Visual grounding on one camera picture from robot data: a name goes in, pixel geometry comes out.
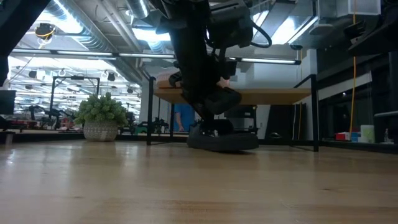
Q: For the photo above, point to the long linear ceiling light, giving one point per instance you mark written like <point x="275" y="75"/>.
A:
<point x="267" y="60"/>

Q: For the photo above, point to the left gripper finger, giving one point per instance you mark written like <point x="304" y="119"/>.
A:
<point x="224" y="100"/>
<point x="205" y="118"/>

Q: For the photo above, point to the dark computer monitor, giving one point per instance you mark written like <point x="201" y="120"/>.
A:
<point x="7" y="102"/>

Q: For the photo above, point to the black foam slide sandal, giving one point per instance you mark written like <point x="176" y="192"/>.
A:
<point x="236" y="143"/>

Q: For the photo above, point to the wooden shelf with black legs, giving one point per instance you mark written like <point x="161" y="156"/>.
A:
<point x="273" y="96"/>

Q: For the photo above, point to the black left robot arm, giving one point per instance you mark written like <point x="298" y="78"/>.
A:
<point x="189" y="46"/>

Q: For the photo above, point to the spiky green plant in pot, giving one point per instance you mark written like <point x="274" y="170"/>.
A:
<point x="101" y="112"/>

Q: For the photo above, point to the black equipment cart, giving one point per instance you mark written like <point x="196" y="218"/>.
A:
<point x="245" y="113"/>

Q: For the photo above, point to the green and white container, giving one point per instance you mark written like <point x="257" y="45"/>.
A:
<point x="367" y="133"/>

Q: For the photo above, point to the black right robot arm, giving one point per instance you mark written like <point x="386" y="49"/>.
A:
<point x="385" y="34"/>

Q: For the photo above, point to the person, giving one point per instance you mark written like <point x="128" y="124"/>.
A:
<point x="186" y="116"/>

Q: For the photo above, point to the clear bottle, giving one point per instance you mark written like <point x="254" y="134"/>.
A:
<point x="386" y="135"/>

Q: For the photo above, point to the blue box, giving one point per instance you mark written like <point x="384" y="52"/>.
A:
<point x="355" y="136"/>

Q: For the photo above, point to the black metal table frame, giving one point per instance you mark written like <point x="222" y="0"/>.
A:
<point x="46" y="138"/>

